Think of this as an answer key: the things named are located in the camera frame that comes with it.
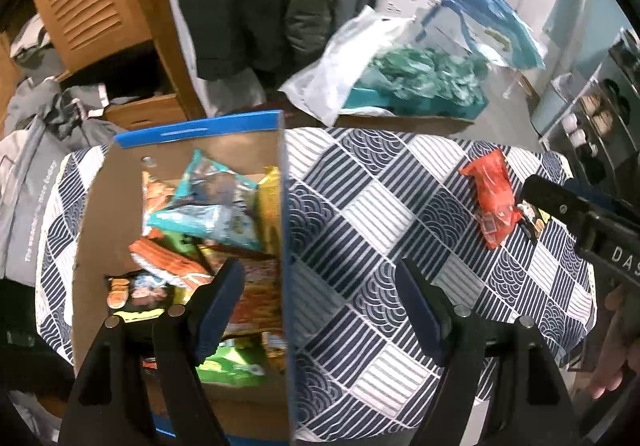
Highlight yellow snack packet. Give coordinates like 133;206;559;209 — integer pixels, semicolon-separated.
257;166;283;257

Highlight teal snack packet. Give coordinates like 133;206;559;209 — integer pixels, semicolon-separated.
145;203;263;254
172;149;261;207

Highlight person's right hand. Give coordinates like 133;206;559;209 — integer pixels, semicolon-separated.
587;283;640;399

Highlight black snack packet orange print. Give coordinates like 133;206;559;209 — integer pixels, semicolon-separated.
104;273;176;324

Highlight olive green jacket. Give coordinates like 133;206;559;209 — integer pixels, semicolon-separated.
282;0;346;77

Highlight teal plastic bag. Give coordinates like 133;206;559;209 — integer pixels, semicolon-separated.
345;46;488;119

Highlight blue plastic bag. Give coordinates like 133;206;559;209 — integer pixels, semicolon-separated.
425;0;546;72

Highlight navy white patterned tablecloth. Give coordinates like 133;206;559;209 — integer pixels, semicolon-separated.
35;126;598;432

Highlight white plastic bag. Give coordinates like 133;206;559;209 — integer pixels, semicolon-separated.
277;6;416;127

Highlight grey white folded clothes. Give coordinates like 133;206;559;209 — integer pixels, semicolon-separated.
10;13;66;77

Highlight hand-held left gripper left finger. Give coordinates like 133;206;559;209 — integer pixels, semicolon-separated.
57;258;246;446

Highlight orange white striped snack packet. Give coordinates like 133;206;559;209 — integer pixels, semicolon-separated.
129;236;213;289

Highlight wooden louvered cabinet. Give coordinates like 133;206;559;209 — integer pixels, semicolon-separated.
0;0;206;132

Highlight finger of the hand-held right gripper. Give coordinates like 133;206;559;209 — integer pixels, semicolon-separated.
564;177;633;219
520;174;596;229

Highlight cardboard box with blue rim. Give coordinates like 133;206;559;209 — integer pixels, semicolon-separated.
70;110;293;444

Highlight grey fabric storage bag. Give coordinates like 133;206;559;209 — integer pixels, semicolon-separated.
0;128;66;287

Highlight small black snack packet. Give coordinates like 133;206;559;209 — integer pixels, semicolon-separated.
517;201;548;244

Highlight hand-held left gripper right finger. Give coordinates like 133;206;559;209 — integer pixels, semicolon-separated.
395;258;583;446

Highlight red orange snack packet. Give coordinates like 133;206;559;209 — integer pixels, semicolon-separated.
459;149;523;249

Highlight grey clothes pile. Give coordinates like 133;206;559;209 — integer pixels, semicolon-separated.
5;76;126;142

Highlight metal shelf rack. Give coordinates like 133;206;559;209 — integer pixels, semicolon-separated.
530;26;640;187

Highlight black coat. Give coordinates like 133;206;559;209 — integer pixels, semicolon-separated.
177;0;296;82

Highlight green snack packet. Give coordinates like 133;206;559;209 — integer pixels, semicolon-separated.
195;343;268;387

